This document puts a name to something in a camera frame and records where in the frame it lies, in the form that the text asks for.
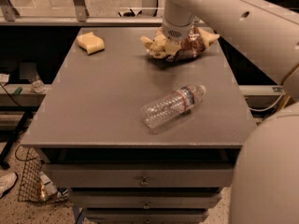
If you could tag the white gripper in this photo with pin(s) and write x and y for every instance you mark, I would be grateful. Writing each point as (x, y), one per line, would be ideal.
(175, 32)

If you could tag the brown chip bag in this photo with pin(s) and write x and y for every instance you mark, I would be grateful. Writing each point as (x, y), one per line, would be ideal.
(191, 47)

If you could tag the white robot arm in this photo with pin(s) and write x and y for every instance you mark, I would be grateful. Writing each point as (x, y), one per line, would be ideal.
(266, 176)

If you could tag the clear plastic water bottle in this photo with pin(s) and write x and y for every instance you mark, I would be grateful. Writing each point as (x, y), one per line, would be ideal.
(172, 105)

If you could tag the small water bottle on ledge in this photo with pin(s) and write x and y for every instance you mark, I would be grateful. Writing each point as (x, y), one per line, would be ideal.
(37, 84)

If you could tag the yellow sponge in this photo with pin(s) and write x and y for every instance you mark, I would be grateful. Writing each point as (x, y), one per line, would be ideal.
(90, 42)

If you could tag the grey drawer cabinet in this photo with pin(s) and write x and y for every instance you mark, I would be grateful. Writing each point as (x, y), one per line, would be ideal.
(92, 112)

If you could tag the top drawer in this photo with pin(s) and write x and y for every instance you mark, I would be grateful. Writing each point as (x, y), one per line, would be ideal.
(140, 175)

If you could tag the drawer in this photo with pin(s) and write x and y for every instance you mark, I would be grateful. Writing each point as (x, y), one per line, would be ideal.
(140, 175)
(146, 198)
(152, 216)

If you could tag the middle drawer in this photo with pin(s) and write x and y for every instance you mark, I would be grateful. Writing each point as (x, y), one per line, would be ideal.
(146, 198)

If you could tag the bottom drawer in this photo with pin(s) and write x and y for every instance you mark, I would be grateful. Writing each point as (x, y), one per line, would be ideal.
(152, 216)

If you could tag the white shoe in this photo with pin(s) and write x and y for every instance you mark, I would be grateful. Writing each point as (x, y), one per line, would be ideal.
(7, 182)

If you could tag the wire mesh basket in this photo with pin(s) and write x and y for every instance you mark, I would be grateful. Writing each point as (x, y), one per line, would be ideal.
(36, 187)

